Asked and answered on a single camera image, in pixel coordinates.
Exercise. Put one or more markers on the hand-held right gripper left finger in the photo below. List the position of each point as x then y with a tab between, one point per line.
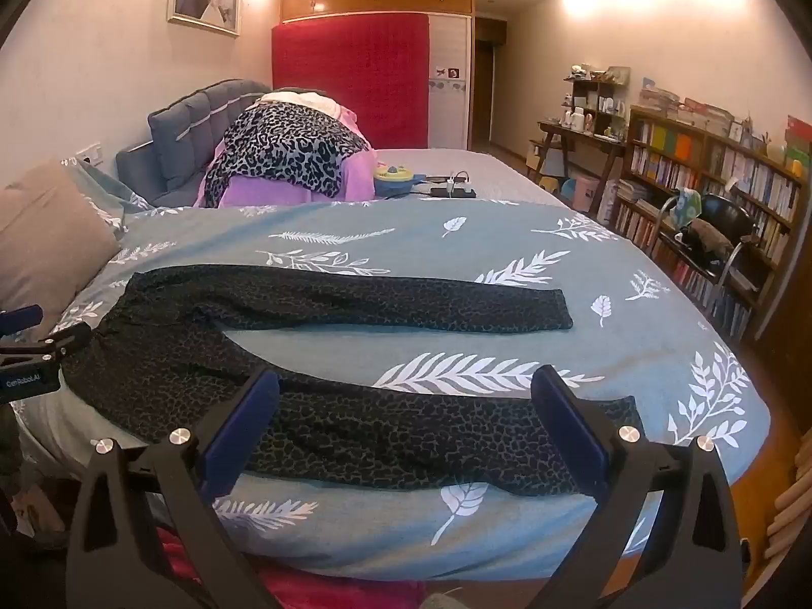
241	431

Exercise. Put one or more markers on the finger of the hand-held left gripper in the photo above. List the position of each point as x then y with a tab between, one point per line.
19	319
66	337

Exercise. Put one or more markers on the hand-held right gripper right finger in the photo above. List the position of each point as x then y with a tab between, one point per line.
571	425

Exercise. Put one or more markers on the dark leopard print pants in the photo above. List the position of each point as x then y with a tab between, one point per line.
355	311

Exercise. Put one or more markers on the beige pillow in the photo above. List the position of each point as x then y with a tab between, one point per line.
44	235

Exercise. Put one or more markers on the teal leaf print pillow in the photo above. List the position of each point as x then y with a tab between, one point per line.
108	196

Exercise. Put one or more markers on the pink cloth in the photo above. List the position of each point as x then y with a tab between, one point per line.
304	590

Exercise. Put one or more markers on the teal leaf print blanket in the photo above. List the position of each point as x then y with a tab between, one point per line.
444	254

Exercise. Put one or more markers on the brown cloth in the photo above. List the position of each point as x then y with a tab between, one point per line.
707	238

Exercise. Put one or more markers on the pink bin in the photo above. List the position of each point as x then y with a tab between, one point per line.
587	193

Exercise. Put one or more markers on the grey padded headboard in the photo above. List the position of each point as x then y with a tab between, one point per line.
184	133

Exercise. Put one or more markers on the patterned bag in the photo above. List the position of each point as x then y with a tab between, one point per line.
688	206

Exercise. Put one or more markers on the black power strip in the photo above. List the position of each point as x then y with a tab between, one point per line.
453	192

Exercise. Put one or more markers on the black metal chair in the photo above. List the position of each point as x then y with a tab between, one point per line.
729	215

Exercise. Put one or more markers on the wooden bookshelf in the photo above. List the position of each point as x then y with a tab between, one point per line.
666	165

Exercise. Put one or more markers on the wooden desk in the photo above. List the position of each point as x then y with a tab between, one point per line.
571	136

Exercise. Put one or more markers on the leopard print cloth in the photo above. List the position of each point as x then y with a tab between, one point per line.
285	146

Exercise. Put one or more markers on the yellow and blue toy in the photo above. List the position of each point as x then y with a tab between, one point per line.
392	181

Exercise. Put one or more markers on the wooden desk shelf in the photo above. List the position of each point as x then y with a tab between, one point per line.
596	105

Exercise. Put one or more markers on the white cloth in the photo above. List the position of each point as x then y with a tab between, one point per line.
304	101

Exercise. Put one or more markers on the wooden door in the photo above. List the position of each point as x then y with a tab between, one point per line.
482	95

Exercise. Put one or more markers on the wooden wardrobe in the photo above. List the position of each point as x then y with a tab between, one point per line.
450	44

